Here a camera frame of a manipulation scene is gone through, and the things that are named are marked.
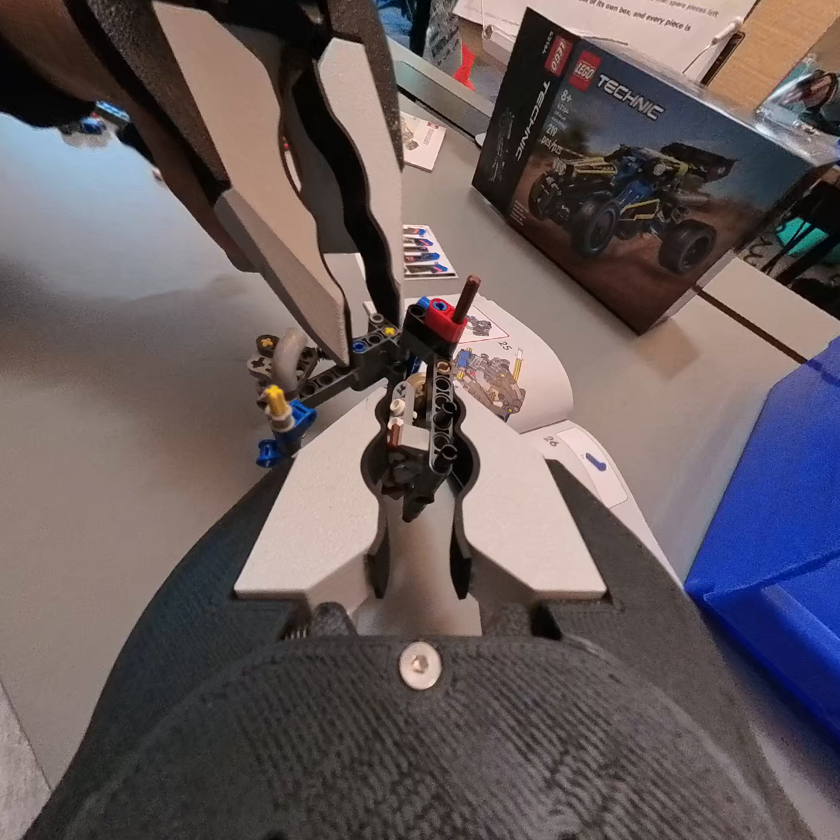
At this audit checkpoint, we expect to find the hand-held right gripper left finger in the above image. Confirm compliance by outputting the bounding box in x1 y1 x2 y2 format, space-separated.
234 394 389 603

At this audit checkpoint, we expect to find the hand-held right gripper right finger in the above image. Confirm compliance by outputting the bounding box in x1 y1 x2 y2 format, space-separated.
453 394 606 603

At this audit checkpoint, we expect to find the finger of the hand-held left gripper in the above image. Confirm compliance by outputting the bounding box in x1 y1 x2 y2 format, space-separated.
308 37 404 326
154 0 349 366

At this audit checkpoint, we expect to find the partly built toy brick model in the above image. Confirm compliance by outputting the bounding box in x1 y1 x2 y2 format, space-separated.
248 276 487 522

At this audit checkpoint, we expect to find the toy buggy set box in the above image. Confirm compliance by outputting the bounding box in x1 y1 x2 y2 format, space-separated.
471 7 840 336

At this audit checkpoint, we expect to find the small paper leaflet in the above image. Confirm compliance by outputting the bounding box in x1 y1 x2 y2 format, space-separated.
400 112 447 173

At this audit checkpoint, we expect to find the buggy sticker sheet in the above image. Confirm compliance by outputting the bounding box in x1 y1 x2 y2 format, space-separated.
402 224 457 280

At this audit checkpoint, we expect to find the open instruction booklet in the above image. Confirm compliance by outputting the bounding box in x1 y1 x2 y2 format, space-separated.
357 252 683 578

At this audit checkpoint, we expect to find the blue plastic storage bin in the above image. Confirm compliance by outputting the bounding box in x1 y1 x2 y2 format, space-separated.
682 341 840 742

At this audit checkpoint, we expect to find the white printed paper sheet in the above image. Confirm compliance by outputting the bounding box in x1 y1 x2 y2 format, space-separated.
453 0 756 73

